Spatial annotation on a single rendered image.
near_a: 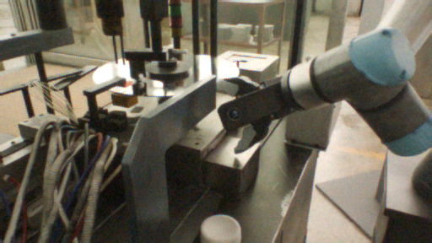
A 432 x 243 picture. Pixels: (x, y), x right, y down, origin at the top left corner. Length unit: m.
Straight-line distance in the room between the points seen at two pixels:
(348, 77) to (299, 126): 0.41
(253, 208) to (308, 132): 0.29
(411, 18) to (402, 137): 0.19
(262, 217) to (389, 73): 0.34
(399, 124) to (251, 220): 0.30
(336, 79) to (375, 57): 0.06
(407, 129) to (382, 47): 0.13
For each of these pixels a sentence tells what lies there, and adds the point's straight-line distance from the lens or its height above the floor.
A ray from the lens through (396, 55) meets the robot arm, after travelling 0.46.
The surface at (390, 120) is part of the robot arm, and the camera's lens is 0.51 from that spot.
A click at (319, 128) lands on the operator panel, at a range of 0.86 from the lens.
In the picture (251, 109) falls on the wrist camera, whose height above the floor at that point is 0.96.
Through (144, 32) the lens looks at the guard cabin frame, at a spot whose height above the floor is 0.93.
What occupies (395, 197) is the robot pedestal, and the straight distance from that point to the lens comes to 0.78.
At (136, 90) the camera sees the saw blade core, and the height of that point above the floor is 0.95.
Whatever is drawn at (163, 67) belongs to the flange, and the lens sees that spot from 0.77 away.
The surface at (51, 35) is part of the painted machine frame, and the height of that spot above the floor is 1.03.
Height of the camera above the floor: 1.17
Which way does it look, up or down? 25 degrees down
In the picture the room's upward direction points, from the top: straight up
